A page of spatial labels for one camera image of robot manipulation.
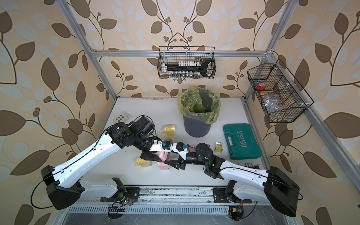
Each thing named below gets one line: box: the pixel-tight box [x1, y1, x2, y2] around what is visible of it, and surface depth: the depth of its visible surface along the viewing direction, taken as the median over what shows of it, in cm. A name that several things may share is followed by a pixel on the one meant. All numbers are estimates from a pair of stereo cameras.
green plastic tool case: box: [223, 123, 263, 161], surface depth 90 cm
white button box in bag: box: [112, 111, 134, 124], surface depth 107 cm
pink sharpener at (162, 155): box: [156, 151, 169, 164], surface depth 64 cm
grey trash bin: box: [182, 115, 212, 138], surface depth 101 cm
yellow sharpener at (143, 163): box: [135, 157, 152, 168], surface depth 82 cm
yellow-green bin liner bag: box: [177, 85, 221, 125], surface depth 84 cm
